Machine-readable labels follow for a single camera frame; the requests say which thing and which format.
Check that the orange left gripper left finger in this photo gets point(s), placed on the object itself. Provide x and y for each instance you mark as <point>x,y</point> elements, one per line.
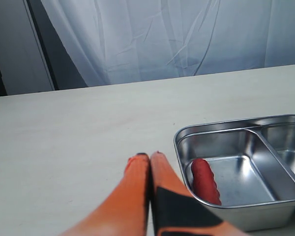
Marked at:
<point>125,211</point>

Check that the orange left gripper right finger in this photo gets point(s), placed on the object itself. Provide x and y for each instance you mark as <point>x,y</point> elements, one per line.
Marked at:
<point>176,212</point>

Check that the red toy sausage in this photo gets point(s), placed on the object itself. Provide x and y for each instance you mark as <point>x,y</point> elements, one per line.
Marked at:
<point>204,185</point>

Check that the stainless steel lunch box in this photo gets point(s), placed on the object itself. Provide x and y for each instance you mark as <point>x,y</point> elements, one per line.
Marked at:
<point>253,162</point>

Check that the white wrinkled backdrop curtain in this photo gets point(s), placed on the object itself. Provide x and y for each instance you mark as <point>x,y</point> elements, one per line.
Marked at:
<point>124,41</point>

